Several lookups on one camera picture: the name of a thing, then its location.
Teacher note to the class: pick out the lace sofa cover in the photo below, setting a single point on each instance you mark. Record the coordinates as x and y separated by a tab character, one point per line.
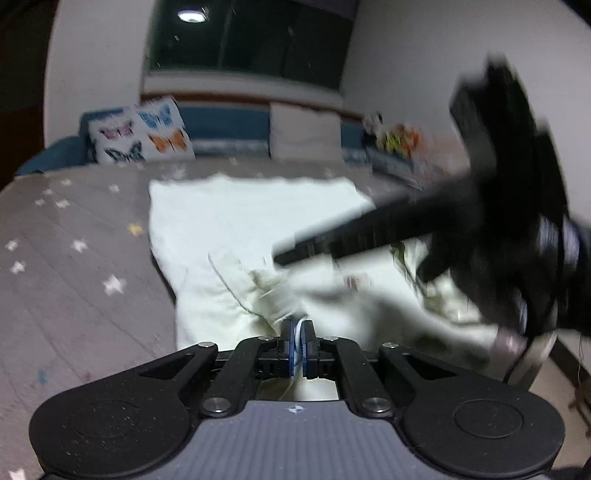
231	147

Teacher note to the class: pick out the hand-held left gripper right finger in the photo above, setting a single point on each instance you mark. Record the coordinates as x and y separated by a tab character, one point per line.
308	346

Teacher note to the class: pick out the butterfly print pillow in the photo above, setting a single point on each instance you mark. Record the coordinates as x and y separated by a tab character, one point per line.
138	131

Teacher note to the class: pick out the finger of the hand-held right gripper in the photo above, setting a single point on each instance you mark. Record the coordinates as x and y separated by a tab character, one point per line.
351	230

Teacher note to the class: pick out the dark window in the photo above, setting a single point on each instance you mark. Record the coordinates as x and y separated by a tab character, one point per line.
258	37

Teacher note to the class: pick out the pale white garment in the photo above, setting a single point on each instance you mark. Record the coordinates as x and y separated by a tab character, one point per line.
258	217

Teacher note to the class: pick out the plain grey pillow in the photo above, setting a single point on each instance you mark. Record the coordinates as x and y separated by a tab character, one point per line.
302	131

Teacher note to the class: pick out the grey star-print tablecloth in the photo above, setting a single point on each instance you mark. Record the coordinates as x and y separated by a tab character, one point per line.
69	277

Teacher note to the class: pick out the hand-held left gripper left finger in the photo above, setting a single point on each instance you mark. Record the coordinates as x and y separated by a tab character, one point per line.
288	344

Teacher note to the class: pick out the blue sofa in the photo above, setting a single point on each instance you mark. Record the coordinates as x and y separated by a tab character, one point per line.
221	122

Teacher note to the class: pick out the dark wooden door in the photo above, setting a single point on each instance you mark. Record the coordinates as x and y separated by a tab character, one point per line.
21	69

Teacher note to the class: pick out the orange fox plush toy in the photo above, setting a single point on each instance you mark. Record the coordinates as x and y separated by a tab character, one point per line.
412	137

